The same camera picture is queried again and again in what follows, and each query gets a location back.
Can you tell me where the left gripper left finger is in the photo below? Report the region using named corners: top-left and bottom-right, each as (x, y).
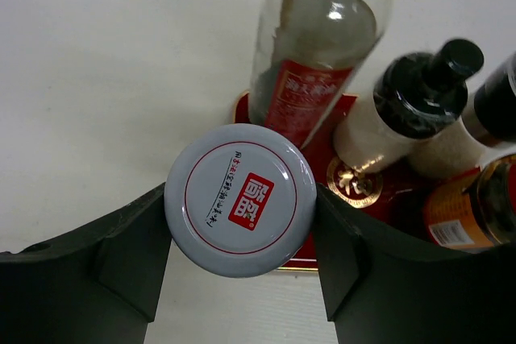
top-left (1, 184), bottom-right (172, 343)

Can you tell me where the red lid spice jar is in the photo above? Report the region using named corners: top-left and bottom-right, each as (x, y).
top-left (422, 154), bottom-right (515, 252)

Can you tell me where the white lid condiment jar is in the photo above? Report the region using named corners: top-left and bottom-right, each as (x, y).
top-left (164, 123), bottom-right (317, 278)

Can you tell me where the black cap sauce bottle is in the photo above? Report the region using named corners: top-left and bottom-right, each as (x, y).
top-left (248, 0), bottom-right (392, 147)

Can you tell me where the white label dark bottle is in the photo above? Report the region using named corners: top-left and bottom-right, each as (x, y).
top-left (333, 38), bottom-right (485, 173)

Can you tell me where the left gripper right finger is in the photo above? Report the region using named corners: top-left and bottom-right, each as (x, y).
top-left (312, 185), bottom-right (515, 343)

